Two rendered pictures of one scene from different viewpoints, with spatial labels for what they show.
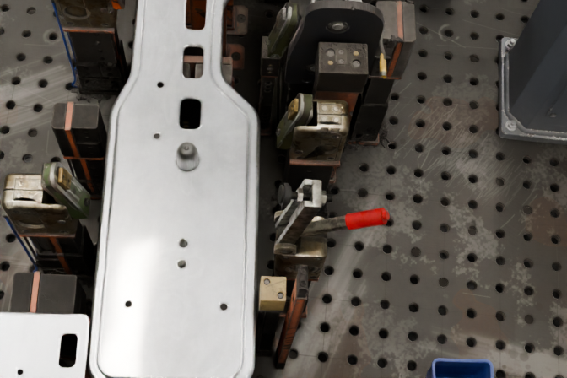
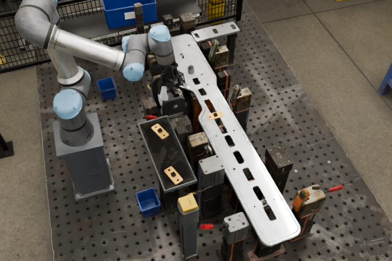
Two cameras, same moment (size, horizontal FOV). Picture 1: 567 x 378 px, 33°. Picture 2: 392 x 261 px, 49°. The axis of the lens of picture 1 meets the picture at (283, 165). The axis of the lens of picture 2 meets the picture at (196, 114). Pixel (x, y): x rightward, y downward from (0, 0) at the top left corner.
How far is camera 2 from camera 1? 222 cm
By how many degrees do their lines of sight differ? 63
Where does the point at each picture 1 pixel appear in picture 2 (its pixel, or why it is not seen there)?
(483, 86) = (117, 174)
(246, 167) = not seen: hidden behind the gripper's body
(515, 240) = not seen: hidden behind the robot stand
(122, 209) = (200, 59)
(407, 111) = (141, 157)
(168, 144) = (198, 73)
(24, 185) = (223, 49)
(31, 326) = (206, 36)
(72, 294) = (202, 46)
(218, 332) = not seen: hidden behind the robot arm
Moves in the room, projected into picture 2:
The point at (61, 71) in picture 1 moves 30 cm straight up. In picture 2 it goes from (251, 131) to (257, 96)
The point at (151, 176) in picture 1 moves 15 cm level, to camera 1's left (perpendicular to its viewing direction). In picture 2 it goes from (198, 66) to (223, 62)
